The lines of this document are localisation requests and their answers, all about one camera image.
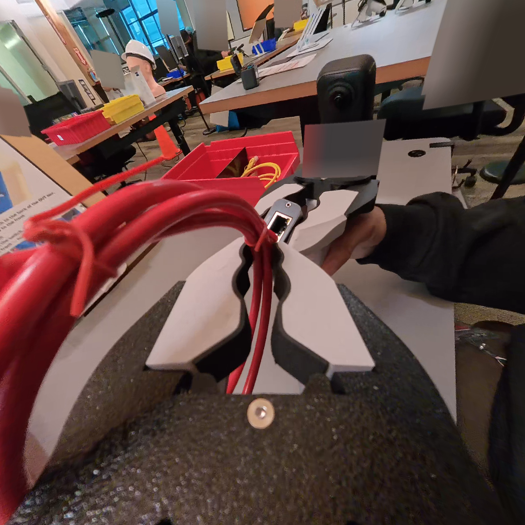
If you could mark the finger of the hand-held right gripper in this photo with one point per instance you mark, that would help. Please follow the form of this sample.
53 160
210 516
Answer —
328 221
274 197

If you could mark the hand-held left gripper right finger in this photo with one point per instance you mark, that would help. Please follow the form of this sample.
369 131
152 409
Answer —
324 320

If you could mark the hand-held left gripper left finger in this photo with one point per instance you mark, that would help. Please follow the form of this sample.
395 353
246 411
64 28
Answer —
197 320

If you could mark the black port adapter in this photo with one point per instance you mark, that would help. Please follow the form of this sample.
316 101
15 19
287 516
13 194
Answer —
283 223

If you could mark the person's right forearm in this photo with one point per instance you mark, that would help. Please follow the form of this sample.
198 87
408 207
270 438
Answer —
451 242

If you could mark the person's right hand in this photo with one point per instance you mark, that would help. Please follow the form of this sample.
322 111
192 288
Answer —
361 233

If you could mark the grey wood-edged desk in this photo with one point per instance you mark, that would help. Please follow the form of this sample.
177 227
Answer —
361 45

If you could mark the black bin divider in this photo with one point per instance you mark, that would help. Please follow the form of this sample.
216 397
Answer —
236 166

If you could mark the white paper strip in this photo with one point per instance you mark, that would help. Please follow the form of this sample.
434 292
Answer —
287 64

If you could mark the white tablet stand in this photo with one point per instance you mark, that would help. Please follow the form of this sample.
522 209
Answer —
311 28

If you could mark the red plastic bin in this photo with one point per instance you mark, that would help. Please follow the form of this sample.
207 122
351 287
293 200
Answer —
197 168
78 127

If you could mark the wood-top office desk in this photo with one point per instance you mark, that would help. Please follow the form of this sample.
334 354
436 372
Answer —
262 51
135 119

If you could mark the small blue parts bin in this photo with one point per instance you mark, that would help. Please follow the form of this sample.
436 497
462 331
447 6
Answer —
264 46

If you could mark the black pen holder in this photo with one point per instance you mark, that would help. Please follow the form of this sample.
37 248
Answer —
250 78

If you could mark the black office chair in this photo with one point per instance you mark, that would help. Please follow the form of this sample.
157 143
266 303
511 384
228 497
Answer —
451 110

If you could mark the computer monitor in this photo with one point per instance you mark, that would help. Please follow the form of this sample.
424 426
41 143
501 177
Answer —
254 12

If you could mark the orange traffic cone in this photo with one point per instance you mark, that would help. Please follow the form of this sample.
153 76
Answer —
166 143

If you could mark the yellow storage bin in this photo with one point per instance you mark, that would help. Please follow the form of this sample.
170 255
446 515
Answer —
224 62
123 107

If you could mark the black tripod stand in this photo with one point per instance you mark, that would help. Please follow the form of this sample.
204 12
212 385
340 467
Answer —
508 168

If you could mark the mannequin head with hard hat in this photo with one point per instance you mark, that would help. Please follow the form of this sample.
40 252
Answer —
141 69

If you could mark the printed instruction sheet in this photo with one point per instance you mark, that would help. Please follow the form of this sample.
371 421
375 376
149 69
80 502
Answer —
24 176

